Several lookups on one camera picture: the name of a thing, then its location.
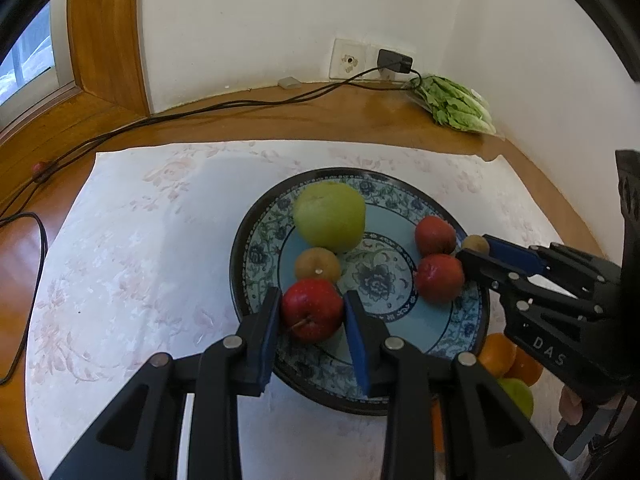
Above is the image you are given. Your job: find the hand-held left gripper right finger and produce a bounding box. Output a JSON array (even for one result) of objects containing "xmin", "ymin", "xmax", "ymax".
[{"xmin": 342, "ymin": 290, "xmax": 571, "ymax": 480}]

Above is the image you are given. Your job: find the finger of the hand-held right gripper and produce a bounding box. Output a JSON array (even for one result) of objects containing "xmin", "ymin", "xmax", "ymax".
[
  {"xmin": 456, "ymin": 249, "xmax": 601, "ymax": 321},
  {"xmin": 482, "ymin": 234, "xmax": 621, "ymax": 295}
]

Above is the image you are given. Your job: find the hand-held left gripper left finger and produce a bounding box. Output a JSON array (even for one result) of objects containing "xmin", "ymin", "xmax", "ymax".
[{"xmin": 50, "ymin": 287, "xmax": 283, "ymax": 480}]

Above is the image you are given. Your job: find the small brown kiwi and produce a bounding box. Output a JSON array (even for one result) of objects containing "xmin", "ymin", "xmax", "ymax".
[
  {"xmin": 295, "ymin": 247, "xmax": 342, "ymax": 283},
  {"xmin": 461, "ymin": 234, "xmax": 491, "ymax": 256}
]

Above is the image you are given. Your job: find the small tangerine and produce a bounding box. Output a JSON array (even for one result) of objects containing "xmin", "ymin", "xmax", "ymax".
[{"xmin": 510, "ymin": 347, "xmax": 544, "ymax": 387}]

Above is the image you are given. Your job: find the small red apple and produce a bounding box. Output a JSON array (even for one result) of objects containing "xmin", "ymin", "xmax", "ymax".
[
  {"xmin": 415, "ymin": 216, "xmax": 457, "ymax": 257},
  {"xmin": 414, "ymin": 254, "xmax": 466, "ymax": 304}
]

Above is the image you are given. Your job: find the large red apple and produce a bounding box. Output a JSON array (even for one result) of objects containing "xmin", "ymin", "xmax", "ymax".
[{"xmin": 281, "ymin": 278, "xmax": 345, "ymax": 344}]

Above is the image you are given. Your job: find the round green apple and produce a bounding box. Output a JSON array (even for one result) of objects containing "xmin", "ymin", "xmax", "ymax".
[{"xmin": 497, "ymin": 377, "xmax": 535, "ymax": 421}]

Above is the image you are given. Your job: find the blue patterned ceramic plate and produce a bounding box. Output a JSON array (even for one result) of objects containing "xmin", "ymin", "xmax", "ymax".
[{"xmin": 230, "ymin": 167, "xmax": 491, "ymax": 416}]

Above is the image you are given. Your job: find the yellowish orange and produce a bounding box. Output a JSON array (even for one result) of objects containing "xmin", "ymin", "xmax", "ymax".
[{"xmin": 477, "ymin": 332, "xmax": 517, "ymax": 380}]

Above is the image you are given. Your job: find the large yellow-green apple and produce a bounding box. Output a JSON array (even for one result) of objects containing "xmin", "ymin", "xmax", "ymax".
[{"xmin": 292, "ymin": 182, "xmax": 367, "ymax": 254}]

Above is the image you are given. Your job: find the person's right hand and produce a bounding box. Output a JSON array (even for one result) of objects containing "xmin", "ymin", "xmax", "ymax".
[{"xmin": 559, "ymin": 389, "xmax": 585, "ymax": 423}]

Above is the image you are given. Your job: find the white floral tablecloth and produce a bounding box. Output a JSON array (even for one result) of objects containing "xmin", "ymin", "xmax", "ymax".
[{"xmin": 25, "ymin": 140, "xmax": 568, "ymax": 480}]

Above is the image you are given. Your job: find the bagged green lettuce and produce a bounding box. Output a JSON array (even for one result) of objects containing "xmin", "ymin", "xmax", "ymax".
[{"xmin": 410, "ymin": 74, "xmax": 497, "ymax": 136}]

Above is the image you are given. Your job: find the black charger plug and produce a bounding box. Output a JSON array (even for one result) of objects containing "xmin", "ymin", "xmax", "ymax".
[{"xmin": 377, "ymin": 49, "xmax": 414, "ymax": 75}]

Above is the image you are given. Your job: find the window glass pane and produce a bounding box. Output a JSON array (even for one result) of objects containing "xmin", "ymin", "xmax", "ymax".
[{"xmin": 0, "ymin": 2, "xmax": 58, "ymax": 106}]

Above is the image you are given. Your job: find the white round-hole wall socket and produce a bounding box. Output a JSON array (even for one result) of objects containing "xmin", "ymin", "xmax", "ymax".
[{"xmin": 330, "ymin": 38, "xmax": 377, "ymax": 81}]

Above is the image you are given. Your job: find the wooden window frame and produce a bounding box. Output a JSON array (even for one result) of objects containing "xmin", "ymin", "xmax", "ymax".
[{"xmin": 0, "ymin": 0, "xmax": 151, "ymax": 146}]

